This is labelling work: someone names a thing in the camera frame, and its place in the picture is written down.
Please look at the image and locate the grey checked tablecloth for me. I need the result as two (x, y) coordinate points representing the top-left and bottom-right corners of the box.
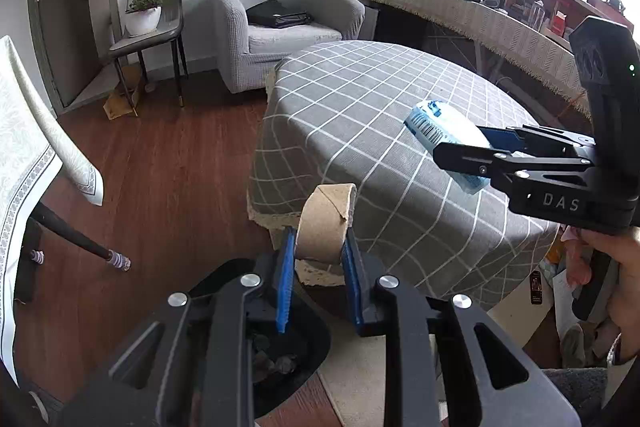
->
(247, 41), (558, 309)

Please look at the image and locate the beige fringed desk cloth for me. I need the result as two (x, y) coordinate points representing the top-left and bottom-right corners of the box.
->
(370, 0), (590, 117)

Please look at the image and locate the white blue tissue pack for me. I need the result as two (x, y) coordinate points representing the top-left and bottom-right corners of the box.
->
(403, 100), (493, 195)

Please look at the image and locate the black handbag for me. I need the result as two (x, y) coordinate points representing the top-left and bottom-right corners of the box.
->
(246, 0), (314, 29)

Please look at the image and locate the person's right hand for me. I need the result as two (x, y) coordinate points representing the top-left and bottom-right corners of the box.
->
(563, 227), (639, 365)

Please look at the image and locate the dark green trash bin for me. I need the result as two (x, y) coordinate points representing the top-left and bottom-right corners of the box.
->
(189, 257), (331, 426)

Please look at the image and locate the grey armchair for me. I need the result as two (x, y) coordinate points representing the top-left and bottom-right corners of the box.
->
(212, 0), (366, 93)

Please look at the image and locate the grey dining chair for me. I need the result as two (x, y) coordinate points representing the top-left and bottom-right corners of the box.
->
(108, 0), (189, 116)

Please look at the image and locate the cardboard paper roll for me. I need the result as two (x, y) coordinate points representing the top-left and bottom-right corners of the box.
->
(295, 183), (357, 265)

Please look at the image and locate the white patterned tablecloth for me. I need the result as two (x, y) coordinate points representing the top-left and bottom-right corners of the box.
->
(0, 36), (104, 378)

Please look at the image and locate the cardboard box on floor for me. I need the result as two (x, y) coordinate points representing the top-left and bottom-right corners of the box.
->
(103, 63), (143, 121)

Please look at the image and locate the black table leg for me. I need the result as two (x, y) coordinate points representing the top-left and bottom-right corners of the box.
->
(30, 202), (131, 272)

